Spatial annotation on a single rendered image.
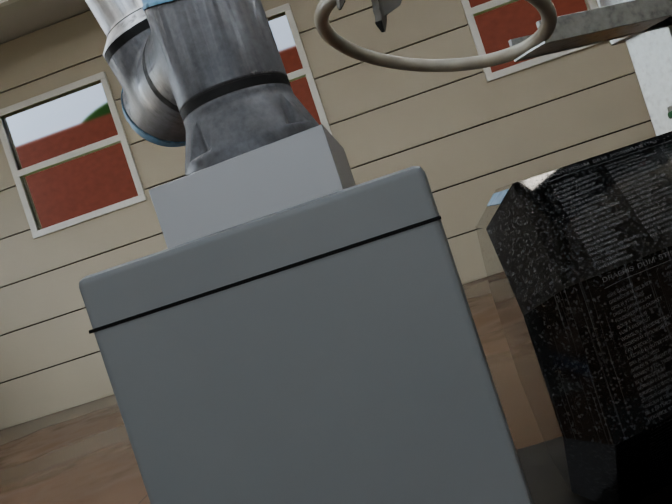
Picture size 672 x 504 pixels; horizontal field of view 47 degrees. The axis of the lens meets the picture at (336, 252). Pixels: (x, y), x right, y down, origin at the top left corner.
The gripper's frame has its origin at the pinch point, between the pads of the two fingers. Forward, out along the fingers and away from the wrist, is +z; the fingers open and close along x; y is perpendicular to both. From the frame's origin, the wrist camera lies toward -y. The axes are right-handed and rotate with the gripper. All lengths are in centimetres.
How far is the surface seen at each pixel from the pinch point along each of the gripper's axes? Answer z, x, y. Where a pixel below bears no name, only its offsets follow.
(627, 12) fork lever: -15, 57, 27
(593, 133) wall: -159, 624, -231
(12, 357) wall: 95, 299, -749
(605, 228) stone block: 33, 53, 24
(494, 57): -6.4, 44.5, 1.8
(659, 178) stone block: 21, 64, 31
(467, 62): -6.5, 44.0, -5.0
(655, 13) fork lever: -16, 64, 30
